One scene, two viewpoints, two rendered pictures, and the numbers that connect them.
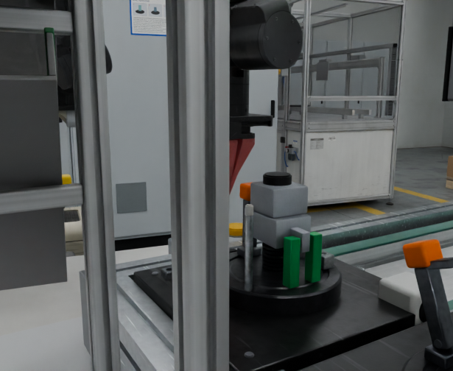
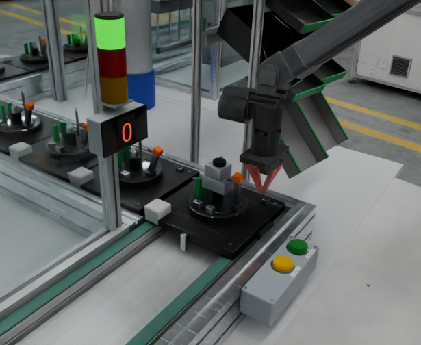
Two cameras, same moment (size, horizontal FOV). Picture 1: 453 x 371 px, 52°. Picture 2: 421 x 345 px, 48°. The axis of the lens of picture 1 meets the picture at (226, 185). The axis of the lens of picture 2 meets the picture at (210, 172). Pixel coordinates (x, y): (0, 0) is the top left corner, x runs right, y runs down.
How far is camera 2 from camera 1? 1.44 m
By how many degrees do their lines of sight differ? 133
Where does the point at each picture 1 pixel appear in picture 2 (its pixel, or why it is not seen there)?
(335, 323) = (185, 194)
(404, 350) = (160, 188)
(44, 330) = (339, 240)
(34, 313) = (364, 249)
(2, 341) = (347, 231)
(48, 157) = not seen: hidden behind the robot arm
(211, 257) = (194, 107)
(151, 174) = not seen: outside the picture
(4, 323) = (366, 239)
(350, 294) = (183, 209)
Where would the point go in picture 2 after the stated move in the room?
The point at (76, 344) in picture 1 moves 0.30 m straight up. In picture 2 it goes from (313, 237) to (332, 129)
